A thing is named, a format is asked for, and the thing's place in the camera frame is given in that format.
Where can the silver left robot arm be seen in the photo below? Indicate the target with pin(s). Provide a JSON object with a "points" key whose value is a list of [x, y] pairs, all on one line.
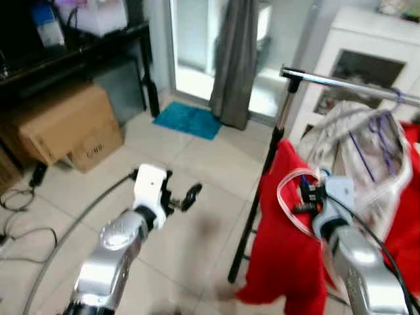
{"points": [[115, 243]]}

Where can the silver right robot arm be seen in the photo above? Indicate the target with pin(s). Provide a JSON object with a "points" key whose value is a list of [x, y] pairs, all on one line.
{"points": [[357, 262]]}

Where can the purple plastic hanger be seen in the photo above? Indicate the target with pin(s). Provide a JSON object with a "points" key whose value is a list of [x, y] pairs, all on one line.
{"points": [[384, 141]]}

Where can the black clothes rack pole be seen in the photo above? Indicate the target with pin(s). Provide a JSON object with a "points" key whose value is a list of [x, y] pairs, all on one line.
{"points": [[260, 190]]}

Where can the beige patterned garment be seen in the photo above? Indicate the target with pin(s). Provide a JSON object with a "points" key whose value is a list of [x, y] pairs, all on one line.
{"points": [[367, 190]]}

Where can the teal floor mat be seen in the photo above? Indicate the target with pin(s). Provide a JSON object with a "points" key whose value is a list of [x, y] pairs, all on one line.
{"points": [[187, 120]]}

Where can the red T-shirt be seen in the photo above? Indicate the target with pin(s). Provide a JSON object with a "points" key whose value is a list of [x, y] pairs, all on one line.
{"points": [[282, 262]]}

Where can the cardboard box with black print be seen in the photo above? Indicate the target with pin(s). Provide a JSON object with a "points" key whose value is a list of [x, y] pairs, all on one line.
{"points": [[98, 149]]}

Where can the grey metal panel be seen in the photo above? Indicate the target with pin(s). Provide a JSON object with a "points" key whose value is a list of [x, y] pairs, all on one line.
{"points": [[121, 88]]}

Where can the large brown cardboard box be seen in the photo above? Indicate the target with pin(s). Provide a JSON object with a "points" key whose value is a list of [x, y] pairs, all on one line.
{"points": [[62, 128]]}

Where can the black power adapter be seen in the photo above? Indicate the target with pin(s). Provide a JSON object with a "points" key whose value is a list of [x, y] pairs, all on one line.
{"points": [[37, 174]]}

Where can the grey curtain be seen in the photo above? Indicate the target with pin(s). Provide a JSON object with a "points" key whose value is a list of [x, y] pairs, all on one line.
{"points": [[233, 59]]}

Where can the sliding glass door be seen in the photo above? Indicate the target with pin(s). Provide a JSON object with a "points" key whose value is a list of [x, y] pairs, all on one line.
{"points": [[190, 39]]}

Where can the black desk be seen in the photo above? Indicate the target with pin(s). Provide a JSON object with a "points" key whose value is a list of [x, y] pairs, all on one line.
{"points": [[65, 59]]}

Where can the blue and white package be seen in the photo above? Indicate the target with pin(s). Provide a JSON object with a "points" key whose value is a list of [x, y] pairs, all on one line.
{"points": [[47, 23]]}

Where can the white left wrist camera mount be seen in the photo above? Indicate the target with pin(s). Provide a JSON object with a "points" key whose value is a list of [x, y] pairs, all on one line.
{"points": [[149, 187]]}

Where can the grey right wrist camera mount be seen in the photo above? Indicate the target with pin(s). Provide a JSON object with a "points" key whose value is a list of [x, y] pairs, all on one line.
{"points": [[340, 193]]}

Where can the silver clothes rack rail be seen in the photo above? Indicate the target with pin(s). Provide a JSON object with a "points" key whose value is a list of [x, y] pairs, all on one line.
{"points": [[354, 85]]}

